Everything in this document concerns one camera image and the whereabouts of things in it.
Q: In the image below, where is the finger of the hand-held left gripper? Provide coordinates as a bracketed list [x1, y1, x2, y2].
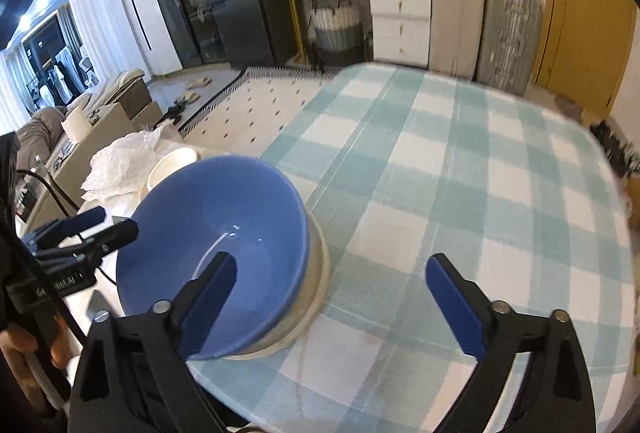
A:
[35, 219, 140, 264]
[20, 206, 107, 249]

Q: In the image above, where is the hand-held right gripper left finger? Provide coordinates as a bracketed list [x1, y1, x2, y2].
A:
[70, 251, 238, 433]

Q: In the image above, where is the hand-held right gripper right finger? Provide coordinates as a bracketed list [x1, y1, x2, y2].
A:
[425, 253, 598, 433]

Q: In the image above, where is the blue bowl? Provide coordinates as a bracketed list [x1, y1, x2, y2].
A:
[116, 155, 311, 361]

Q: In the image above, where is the large cream plate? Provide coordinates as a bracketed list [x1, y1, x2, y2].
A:
[220, 233, 332, 360]
[260, 208, 328, 349]

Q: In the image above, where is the person's left hand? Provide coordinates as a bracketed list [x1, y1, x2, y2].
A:
[0, 325, 72, 396]

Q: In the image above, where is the clear plastic wrap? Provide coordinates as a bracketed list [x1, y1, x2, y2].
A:
[80, 130, 173, 204]

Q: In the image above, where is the small cream plate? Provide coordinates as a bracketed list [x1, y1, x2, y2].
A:
[146, 148, 201, 194]

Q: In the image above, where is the grey blanket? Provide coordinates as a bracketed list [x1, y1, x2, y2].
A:
[14, 108, 68, 174]

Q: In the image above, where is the white paper roll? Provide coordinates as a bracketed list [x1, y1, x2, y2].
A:
[61, 105, 92, 144]

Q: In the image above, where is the cardboard box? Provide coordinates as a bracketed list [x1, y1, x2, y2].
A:
[52, 100, 163, 208]

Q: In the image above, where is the teal plaid tablecloth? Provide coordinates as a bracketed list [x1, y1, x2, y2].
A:
[185, 62, 633, 433]

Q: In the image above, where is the beige sofa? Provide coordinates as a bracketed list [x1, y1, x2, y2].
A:
[75, 69, 152, 114]

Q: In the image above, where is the cream dotted rug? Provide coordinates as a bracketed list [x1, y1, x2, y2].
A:
[180, 65, 346, 164]

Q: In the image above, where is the white curtain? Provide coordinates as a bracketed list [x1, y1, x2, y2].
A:
[65, 0, 182, 78]

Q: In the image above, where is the silver ribbed suitcase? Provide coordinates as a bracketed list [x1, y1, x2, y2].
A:
[475, 0, 547, 96]

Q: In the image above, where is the beige suitcase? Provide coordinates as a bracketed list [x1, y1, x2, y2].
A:
[430, 0, 487, 78]

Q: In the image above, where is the white drawer cabinet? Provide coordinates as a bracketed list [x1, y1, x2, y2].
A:
[369, 0, 433, 68]

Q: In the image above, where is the woven laundry basket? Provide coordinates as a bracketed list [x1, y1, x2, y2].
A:
[306, 0, 365, 58]

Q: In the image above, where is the yellow wooden door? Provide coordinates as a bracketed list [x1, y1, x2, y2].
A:
[530, 0, 640, 118]

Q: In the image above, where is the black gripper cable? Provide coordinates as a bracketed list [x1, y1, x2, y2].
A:
[15, 169, 93, 349]

